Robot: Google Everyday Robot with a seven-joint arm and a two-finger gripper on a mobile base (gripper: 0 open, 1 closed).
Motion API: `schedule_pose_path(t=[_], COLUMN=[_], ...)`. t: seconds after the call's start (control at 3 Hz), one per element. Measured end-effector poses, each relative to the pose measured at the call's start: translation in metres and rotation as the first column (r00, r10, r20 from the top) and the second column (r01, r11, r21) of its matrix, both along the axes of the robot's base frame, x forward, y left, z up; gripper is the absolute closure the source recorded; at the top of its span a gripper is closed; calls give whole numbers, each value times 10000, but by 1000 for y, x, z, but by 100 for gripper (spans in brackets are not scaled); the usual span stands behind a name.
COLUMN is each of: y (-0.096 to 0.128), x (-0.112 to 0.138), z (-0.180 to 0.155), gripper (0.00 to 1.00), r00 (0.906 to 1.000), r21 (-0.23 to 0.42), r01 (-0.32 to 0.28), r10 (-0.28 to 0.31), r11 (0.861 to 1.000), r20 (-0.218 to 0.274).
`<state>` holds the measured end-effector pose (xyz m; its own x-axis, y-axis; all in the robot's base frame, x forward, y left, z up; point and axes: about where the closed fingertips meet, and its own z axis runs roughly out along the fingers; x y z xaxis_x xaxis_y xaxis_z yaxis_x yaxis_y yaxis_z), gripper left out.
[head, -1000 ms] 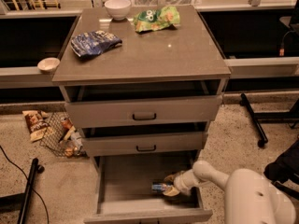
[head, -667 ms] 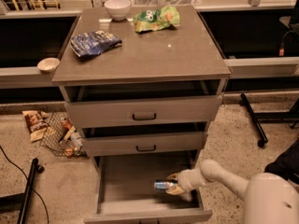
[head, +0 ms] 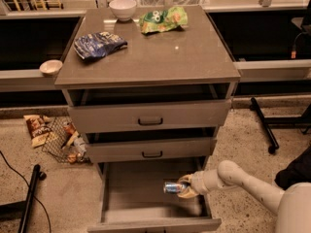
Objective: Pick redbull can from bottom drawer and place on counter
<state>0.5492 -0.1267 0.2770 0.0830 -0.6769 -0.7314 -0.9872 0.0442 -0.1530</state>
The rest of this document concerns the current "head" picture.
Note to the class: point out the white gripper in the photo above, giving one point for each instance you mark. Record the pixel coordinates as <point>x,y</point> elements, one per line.
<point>198,183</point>

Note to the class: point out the redbull can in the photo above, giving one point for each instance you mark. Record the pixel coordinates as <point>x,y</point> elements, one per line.
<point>174,188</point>

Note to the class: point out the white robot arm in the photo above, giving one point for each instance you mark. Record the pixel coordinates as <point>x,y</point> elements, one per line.
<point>291,206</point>

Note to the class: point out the grey middle drawer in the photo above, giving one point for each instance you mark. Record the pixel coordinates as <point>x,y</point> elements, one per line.
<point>150,150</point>

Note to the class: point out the grey drawer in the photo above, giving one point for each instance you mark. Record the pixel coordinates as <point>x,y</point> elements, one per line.
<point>151,116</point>
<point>150,150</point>
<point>133,201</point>

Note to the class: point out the grey bottom drawer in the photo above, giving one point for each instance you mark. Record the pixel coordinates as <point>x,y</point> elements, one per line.
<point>133,201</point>

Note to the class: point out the grey top drawer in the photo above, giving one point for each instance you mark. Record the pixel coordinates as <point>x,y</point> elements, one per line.
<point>151,116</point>

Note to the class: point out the grey drawer cabinet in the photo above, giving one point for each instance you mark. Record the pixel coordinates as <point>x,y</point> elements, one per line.
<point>189,64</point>

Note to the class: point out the brown snack bag on floor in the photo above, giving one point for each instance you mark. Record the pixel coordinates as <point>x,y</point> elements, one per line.
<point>38,128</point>

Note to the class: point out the green snack bag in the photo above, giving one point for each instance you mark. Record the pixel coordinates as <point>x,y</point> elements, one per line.
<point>158,21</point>

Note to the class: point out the blue snack bag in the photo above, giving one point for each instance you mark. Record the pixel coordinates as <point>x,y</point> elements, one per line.
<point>98,45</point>

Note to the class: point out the black stand leg left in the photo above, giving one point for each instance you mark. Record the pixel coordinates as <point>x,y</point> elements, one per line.
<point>21,210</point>

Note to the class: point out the small white dish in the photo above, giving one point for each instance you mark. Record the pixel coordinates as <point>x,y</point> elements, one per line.
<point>50,67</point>

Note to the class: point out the white bowl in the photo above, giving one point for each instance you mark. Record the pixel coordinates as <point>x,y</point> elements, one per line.
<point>123,10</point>

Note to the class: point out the wire basket with items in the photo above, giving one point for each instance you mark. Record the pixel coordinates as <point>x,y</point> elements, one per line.
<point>64,143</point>

